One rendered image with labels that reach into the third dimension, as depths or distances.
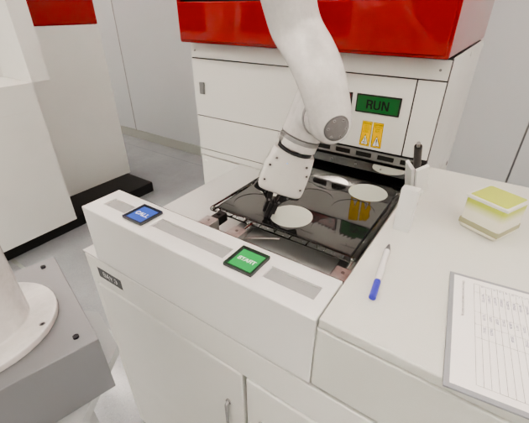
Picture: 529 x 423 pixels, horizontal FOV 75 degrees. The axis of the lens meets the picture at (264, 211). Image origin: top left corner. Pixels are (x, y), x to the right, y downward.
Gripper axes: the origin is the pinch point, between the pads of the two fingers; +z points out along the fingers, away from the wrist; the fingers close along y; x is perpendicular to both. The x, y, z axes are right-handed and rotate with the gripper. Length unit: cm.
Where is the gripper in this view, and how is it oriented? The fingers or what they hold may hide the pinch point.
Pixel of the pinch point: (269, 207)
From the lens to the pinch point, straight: 79.3
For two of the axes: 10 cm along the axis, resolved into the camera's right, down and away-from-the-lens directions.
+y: 9.4, 2.9, 1.9
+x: -0.2, -5.1, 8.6
